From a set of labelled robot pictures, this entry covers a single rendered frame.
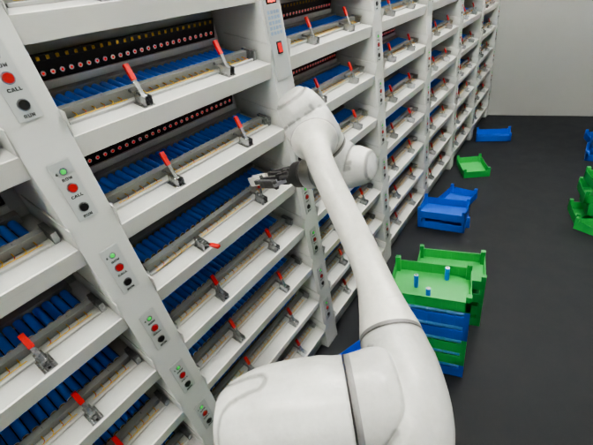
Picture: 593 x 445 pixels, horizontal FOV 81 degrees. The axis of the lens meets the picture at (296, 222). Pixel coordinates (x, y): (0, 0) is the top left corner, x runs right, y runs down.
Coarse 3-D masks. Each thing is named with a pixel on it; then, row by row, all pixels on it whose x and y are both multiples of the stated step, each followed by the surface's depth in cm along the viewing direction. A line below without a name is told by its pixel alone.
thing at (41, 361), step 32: (64, 288) 84; (96, 288) 81; (0, 320) 76; (32, 320) 77; (64, 320) 77; (96, 320) 80; (0, 352) 72; (32, 352) 69; (64, 352) 74; (96, 352) 78; (0, 384) 68; (32, 384) 69; (0, 416) 65
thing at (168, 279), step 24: (264, 168) 130; (264, 192) 119; (288, 192) 123; (240, 216) 110; (264, 216) 116; (192, 240) 101; (216, 240) 101; (168, 264) 93; (192, 264) 94; (168, 288) 90
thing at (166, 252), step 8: (240, 192) 115; (248, 192) 116; (232, 200) 111; (240, 200) 114; (224, 208) 108; (232, 208) 112; (208, 216) 105; (216, 216) 106; (200, 224) 102; (208, 224) 104; (216, 224) 105; (192, 232) 100; (200, 232) 103; (176, 240) 97; (184, 240) 98; (168, 248) 94; (176, 248) 96; (160, 256) 92; (168, 256) 95; (144, 264) 90; (152, 264) 91
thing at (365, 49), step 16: (336, 0) 151; (352, 0) 147; (368, 0) 144; (352, 48) 158; (368, 48) 154; (368, 96) 166; (384, 96) 171; (384, 112) 174; (384, 128) 178; (384, 144) 182; (384, 208) 199; (384, 224) 204; (384, 240) 209; (384, 256) 215
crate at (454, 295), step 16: (400, 256) 150; (400, 272) 152; (416, 272) 150; (432, 272) 148; (464, 272) 142; (400, 288) 144; (416, 288) 143; (432, 288) 141; (448, 288) 140; (464, 288) 138; (416, 304) 136; (432, 304) 132; (448, 304) 129; (464, 304) 127
